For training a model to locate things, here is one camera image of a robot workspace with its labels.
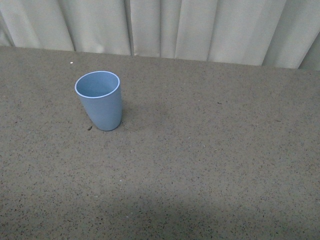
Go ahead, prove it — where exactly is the white pleated curtain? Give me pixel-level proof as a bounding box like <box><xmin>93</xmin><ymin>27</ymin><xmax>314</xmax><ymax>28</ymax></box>
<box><xmin>0</xmin><ymin>0</ymin><xmax>320</xmax><ymax>70</ymax></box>

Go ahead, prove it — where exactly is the blue plastic cup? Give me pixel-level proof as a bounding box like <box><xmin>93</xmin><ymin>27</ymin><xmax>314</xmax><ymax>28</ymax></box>
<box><xmin>74</xmin><ymin>71</ymin><xmax>123</xmax><ymax>131</ymax></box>

